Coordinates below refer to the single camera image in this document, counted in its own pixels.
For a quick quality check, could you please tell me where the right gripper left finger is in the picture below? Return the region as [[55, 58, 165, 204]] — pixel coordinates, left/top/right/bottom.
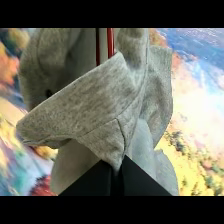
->
[[59, 159, 114, 197]]

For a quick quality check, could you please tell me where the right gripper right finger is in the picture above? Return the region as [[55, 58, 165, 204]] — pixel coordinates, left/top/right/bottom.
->
[[120, 154, 172, 197]]

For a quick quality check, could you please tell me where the grey garment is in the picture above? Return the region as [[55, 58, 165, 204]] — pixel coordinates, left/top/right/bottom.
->
[[15, 27, 180, 197]]

